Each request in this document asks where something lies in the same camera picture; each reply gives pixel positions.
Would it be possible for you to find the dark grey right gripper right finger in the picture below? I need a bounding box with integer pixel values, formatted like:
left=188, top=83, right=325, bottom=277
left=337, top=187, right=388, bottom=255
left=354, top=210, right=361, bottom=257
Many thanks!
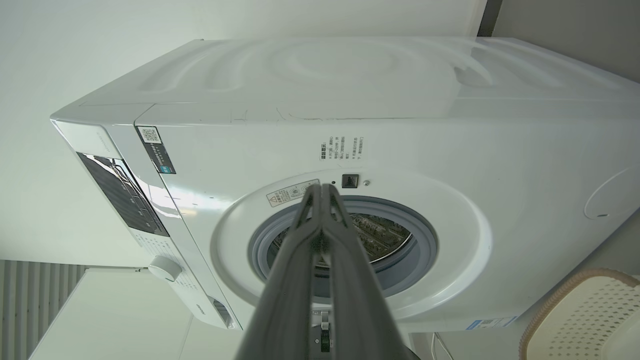
left=322, top=183, right=418, bottom=360

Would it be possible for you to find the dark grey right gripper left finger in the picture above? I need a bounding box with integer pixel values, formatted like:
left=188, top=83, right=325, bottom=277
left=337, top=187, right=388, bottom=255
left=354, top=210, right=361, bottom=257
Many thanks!
left=234, top=184, right=325, bottom=360

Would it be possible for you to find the silver metal door hinge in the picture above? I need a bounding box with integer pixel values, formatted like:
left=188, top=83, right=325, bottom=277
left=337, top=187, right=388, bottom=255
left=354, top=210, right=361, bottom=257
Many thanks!
left=312, top=310, right=333, bottom=353

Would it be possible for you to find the stainless steel washing machine drum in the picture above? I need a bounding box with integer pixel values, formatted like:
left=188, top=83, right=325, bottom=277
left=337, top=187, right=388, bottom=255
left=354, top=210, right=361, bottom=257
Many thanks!
left=272, top=212, right=414, bottom=266

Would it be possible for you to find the cream perforated laundry basket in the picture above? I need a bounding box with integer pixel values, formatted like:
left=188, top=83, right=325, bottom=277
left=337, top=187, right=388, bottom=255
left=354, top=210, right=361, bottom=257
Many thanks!
left=519, top=268, right=640, bottom=360

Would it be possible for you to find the white detergent drawer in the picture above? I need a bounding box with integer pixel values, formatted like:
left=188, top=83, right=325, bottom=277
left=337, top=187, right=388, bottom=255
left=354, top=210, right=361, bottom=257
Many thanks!
left=192, top=295, right=238, bottom=331

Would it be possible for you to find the grey warning triangle sticker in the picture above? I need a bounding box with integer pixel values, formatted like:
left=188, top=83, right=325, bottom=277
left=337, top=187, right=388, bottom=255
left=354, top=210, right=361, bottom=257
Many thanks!
left=266, top=179, right=321, bottom=208

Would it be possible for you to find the white round control knob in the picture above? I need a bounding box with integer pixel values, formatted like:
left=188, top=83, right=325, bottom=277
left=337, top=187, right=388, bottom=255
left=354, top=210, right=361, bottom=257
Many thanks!
left=148, top=256, right=183, bottom=282

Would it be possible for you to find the blue energy label sticker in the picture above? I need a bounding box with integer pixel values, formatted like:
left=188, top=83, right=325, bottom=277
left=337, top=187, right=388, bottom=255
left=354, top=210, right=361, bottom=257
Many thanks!
left=465, top=316, right=518, bottom=331

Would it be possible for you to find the white printed text sticker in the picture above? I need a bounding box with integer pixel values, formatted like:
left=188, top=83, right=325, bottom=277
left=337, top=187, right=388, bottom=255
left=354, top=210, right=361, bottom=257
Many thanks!
left=319, top=136, right=365, bottom=162

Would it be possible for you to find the white cabinet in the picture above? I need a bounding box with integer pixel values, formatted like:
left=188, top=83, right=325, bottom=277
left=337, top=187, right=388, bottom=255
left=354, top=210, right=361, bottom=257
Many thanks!
left=29, top=267, right=246, bottom=360

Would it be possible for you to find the white front-load washing machine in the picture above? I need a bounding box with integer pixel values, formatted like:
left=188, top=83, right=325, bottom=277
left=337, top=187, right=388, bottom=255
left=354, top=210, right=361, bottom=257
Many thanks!
left=50, top=36, right=640, bottom=333

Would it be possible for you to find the black glossy control display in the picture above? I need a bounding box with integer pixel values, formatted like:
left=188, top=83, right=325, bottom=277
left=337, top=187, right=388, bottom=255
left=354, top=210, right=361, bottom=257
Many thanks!
left=76, top=151, right=170, bottom=238

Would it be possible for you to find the dark QR code sticker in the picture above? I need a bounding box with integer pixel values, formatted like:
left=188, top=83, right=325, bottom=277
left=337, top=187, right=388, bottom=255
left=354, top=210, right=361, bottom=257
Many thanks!
left=137, top=126, right=177, bottom=175

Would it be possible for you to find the grey slatted panel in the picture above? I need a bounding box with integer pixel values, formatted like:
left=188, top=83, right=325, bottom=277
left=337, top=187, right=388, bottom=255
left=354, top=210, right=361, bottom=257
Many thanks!
left=0, top=260, right=88, bottom=360

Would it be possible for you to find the round white filter cover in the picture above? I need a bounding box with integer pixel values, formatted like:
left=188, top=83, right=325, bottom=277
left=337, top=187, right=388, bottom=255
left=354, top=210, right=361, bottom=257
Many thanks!
left=584, top=167, right=640, bottom=220

